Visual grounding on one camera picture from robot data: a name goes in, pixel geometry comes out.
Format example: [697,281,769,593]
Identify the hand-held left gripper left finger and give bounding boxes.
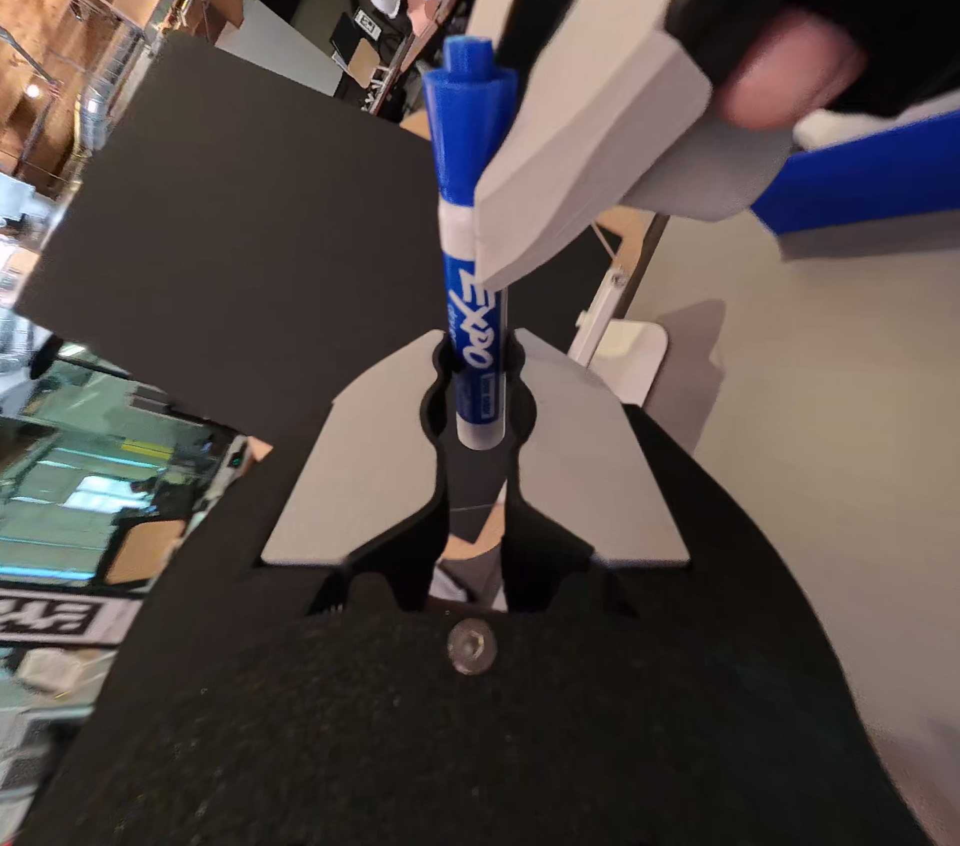
[261,328,451,569]

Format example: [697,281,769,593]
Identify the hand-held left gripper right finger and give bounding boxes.
[506,327,691,568]

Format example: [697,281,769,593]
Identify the blue whiteboard marker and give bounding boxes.
[422,34,520,451]

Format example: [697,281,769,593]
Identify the blue plastic bin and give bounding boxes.
[750,109,960,239]

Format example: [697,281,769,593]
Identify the person's right hand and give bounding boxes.
[718,8,870,130]

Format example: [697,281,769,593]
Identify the wood-framed black board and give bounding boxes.
[15,32,669,468]

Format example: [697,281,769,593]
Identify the framed black-white marker sign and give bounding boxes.
[0,589,145,646]

